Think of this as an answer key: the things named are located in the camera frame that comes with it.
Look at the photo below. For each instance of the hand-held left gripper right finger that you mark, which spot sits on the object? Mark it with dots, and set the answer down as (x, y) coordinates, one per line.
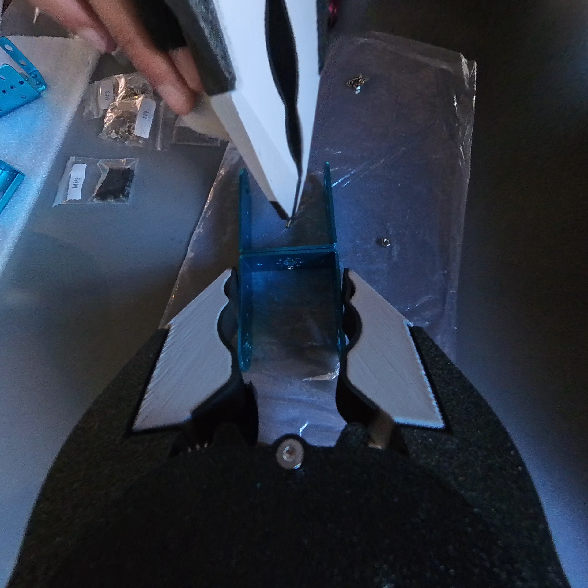
(395, 367)

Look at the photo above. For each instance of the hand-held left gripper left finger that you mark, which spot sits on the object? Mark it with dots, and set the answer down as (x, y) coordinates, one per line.
(193, 363)

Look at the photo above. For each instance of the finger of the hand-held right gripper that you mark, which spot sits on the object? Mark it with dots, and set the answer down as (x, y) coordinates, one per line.
(248, 82)
(307, 55)

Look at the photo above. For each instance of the blue metal bracket assembly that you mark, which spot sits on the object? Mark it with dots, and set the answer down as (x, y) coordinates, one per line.
(285, 285)

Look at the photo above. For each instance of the dark grey desk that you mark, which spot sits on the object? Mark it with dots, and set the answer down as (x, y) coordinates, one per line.
(92, 298)

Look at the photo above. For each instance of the person's right hand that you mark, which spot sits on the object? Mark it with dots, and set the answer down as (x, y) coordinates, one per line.
(138, 50)

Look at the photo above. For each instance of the small loose screws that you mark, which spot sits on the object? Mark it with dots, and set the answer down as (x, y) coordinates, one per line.
(357, 82)

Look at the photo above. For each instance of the clear plastic bag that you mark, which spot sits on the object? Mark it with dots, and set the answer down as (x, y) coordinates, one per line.
(404, 183)

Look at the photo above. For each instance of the scattered small clear hardware bags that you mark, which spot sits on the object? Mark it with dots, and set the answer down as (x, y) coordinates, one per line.
(115, 179)

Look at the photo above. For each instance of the white foam sheet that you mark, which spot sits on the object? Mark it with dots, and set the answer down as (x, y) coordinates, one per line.
(41, 151)

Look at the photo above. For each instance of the blue perforated long bracket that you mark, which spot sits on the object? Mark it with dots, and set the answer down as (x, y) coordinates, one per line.
(18, 82)

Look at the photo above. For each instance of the blue metal U bracket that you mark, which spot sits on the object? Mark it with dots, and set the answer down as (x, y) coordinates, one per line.
(9, 183)

